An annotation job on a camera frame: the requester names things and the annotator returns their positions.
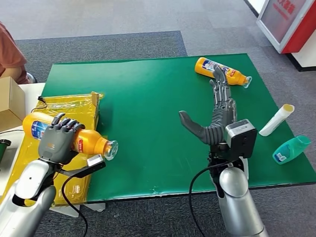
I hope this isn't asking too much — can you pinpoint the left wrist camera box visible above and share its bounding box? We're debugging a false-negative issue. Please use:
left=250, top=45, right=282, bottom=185
left=60, top=154, right=106, bottom=179

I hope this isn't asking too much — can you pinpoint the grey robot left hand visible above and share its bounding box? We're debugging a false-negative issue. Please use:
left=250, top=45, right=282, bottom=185
left=38, top=113, right=86, bottom=165

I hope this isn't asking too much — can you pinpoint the teal plastic bottle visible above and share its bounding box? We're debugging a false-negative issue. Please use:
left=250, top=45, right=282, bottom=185
left=272, top=135, right=312, bottom=165

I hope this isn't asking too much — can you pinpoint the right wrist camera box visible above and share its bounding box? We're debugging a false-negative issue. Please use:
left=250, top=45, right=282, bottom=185
left=224, top=119, right=258, bottom=161

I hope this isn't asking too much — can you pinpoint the white paper sheet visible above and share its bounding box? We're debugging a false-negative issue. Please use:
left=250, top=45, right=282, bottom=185
left=49, top=202, right=106, bottom=218

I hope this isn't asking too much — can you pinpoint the green table mat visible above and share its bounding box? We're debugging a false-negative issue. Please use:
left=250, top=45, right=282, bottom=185
left=41, top=53, right=316, bottom=203

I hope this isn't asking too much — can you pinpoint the orange detergent bottle clear cap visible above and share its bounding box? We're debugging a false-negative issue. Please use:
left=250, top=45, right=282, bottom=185
left=194, top=57, right=253, bottom=89
left=23, top=112, right=119, bottom=161

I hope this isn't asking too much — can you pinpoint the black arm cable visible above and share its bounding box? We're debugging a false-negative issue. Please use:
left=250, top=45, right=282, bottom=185
left=61, top=175, right=89, bottom=237
left=189, top=161, right=230, bottom=237

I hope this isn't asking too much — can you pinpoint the thin black table cable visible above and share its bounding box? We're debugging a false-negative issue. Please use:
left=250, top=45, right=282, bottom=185
left=0, top=95, right=48, bottom=135

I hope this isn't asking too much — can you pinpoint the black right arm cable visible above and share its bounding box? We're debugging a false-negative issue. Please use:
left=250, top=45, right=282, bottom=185
left=189, top=161, right=230, bottom=237

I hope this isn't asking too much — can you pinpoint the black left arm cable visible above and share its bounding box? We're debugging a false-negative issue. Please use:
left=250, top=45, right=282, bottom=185
left=61, top=175, right=89, bottom=237

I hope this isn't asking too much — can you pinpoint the white tube bottle yellow end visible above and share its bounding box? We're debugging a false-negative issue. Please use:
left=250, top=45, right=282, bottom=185
left=258, top=104, right=295, bottom=137

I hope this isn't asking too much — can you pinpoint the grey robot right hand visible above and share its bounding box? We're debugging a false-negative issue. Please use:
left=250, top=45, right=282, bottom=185
left=179, top=64, right=238, bottom=146

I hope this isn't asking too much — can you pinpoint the brown cardboard box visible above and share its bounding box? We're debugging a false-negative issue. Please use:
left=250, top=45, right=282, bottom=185
left=0, top=76, right=26, bottom=131

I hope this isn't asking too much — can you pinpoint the white red display stand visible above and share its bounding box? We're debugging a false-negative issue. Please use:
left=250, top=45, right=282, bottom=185
left=256, top=0, right=316, bottom=55

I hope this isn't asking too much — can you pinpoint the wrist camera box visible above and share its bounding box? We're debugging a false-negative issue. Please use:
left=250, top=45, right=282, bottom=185
left=60, top=154, right=106, bottom=179
left=224, top=119, right=258, bottom=161

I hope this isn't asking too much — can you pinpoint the yellow plastic wrapped tray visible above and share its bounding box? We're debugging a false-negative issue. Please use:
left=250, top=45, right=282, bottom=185
left=0, top=91, right=104, bottom=207

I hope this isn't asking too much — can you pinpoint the dark green round object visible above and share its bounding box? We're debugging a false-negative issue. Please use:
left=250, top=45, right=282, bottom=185
left=0, top=139, right=12, bottom=164

